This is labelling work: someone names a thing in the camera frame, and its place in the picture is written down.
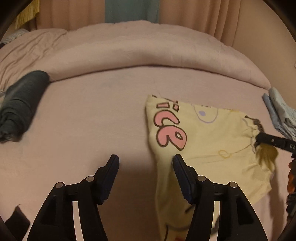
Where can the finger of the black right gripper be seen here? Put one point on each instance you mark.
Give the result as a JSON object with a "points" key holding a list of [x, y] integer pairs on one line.
{"points": [[278, 142]]}

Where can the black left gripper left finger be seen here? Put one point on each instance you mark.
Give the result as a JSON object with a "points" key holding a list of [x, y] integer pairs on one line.
{"points": [[92, 192]]}

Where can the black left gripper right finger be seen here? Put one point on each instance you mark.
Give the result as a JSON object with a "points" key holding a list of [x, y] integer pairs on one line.
{"points": [[199, 192]]}

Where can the yellow cartoon print pants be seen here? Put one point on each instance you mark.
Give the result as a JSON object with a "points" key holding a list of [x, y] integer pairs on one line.
{"points": [[218, 143]]}

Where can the folded blue grey clothes stack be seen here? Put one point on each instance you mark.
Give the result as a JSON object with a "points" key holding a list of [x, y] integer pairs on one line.
{"points": [[282, 115]]}

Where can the dark rolled garment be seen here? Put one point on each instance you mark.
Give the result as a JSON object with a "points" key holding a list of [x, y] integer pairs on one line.
{"points": [[20, 104]]}

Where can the pink and teal curtain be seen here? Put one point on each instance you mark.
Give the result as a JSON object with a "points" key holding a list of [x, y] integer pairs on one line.
{"points": [[216, 18]]}

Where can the pink duvet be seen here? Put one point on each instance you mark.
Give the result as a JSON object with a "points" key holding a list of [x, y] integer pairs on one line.
{"points": [[65, 54]]}

